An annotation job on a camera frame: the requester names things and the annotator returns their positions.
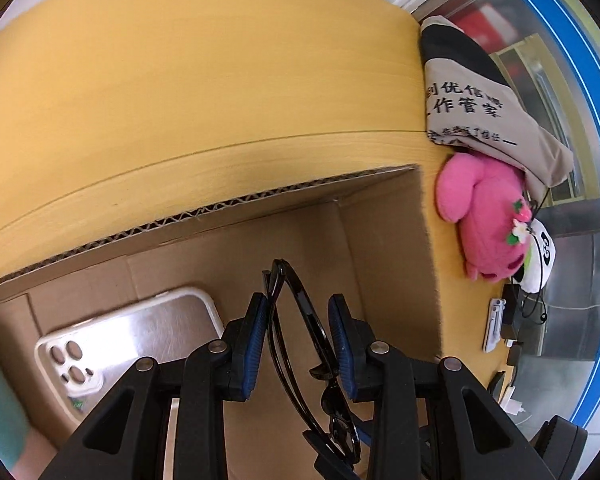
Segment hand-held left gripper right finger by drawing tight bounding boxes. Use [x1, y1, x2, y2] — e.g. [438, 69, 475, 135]
[327, 294, 563, 480]

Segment white phone stand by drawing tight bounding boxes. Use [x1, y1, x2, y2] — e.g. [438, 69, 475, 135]
[482, 297, 507, 354]

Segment black power bank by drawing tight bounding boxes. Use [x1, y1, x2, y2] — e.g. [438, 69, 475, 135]
[500, 283, 522, 342]

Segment panda plush pouch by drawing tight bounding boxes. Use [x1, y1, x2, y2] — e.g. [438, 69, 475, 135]
[517, 217, 556, 294]

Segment pink plush toy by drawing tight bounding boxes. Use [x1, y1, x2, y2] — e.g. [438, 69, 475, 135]
[436, 151, 535, 281]

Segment cardboard box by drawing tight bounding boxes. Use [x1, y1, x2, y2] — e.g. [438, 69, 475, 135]
[0, 163, 444, 480]

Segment white charger plug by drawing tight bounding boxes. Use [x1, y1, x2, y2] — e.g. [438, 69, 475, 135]
[504, 385, 525, 414]

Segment beige canvas bag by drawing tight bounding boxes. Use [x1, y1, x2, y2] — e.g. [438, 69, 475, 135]
[419, 16, 574, 202]

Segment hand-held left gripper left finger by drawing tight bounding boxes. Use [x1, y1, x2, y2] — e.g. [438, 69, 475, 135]
[40, 292, 271, 480]

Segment clear phone case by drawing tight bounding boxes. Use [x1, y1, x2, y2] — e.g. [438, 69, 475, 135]
[34, 286, 226, 417]

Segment teal headed plush doll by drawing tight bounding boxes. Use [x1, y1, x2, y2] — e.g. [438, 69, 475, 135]
[0, 340, 57, 480]

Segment black eyeglasses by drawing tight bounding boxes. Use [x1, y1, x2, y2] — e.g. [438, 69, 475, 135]
[262, 259, 364, 480]

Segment glass partition blue band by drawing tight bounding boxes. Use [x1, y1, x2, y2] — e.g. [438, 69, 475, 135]
[394, 0, 600, 438]

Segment black cord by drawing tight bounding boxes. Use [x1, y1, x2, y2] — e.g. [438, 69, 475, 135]
[522, 187, 550, 325]

